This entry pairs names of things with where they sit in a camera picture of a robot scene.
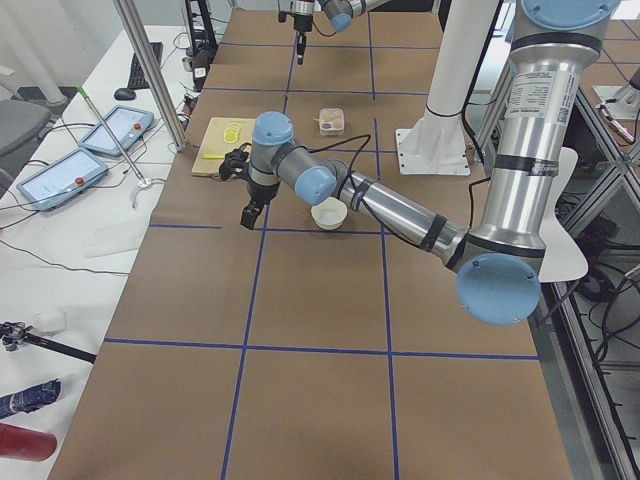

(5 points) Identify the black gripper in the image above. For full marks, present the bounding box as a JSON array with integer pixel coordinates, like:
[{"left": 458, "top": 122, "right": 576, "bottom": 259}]
[
  {"left": 292, "top": 13, "right": 313, "bottom": 65},
  {"left": 241, "top": 179, "right": 279, "bottom": 229}
]

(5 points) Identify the clear plastic egg box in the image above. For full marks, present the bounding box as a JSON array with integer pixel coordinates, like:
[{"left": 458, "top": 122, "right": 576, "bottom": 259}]
[{"left": 318, "top": 107, "right": 345, "bottom": 137}]

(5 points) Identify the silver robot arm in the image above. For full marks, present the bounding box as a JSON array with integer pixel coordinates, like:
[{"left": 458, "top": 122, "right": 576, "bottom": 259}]
[
  {"left": 241, "top": 1, "right": 617, "bottom": 325},
  {"left": 278, "top": 0, "right": 386, "bottom": 65}
]

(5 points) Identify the white bowl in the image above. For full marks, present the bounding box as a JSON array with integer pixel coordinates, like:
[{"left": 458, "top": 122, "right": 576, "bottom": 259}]
[{"left": 310, "top": 197, "right": 348, "bottom": 231}]

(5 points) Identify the wooden cutting board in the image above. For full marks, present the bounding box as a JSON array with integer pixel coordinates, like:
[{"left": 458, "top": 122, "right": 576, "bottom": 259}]
[{"left": 191, "top": 117, "right": 255, "bottom": 177}]

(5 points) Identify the far teach pendant tablet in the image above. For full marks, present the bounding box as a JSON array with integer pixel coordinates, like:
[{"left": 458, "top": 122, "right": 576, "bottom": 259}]
[{"left": 79, "top": 105, "right": 154, "bottom": 157}]

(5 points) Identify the teach pendant tablet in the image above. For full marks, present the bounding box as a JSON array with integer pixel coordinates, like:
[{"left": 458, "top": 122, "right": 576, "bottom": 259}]
[
  {"left": 17, "top": 148, "right": 109, "bottom": 212},
  {"left": 79, "top": 105, "right": 154, "bottom": 157}
]

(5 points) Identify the black keyboard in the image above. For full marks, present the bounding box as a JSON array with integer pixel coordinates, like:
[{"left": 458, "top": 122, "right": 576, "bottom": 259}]
[{"left": 127, "top": 41, "right": 164, "bottom": 91}]

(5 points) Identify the black computer mouse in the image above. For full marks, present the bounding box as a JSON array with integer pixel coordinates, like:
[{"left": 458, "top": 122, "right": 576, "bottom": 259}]
[{"left": 113, "top": 88, "right": 136, "bottom": 101}]

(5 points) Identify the near teach pendant tablet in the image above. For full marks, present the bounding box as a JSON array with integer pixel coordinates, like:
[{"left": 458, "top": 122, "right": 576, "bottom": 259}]
[{"left": 17, "top": 148, "right": 109, "bottom": 212}]

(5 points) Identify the black tripod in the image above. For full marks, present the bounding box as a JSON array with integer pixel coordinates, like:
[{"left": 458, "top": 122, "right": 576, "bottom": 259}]
[{"left": 1, "top": 322, "right": 97, "bottom": 364}]

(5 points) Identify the folded dark umbrella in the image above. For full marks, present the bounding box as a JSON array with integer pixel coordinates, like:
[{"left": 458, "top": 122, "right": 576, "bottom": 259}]
[{"left": 0, "top": 379, "right": 61, "bottom": 419}]

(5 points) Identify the white plastic chair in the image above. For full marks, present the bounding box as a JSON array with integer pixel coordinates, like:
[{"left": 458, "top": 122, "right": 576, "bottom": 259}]
[{"left": 537, "top": 146, "right": 590, "bottom": 331}]

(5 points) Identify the red bottle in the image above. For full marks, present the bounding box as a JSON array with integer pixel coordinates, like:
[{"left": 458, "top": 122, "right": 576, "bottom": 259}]
[{"left": 1, "top": 424, "right": 58, "bottom": 462}]

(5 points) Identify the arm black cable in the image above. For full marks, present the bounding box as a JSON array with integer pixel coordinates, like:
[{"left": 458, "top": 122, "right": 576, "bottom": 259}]
[
  {"left": 299, "top": 133, "right": 374, "bottom": 201},
  {"left": 307, "top": 12, "right": 341, "bottom": 37}
]

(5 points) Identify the aluminium frame post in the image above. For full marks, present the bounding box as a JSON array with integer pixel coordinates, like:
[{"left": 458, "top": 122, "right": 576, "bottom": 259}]
[{"left": 113, "top": 0, "right": 186, "bottom": 152}]

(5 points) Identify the white pedestal column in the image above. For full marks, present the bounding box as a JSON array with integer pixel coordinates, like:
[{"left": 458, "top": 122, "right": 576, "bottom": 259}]
[{"left": 396, "top": 0, "right": 501, "bottom": 176}]

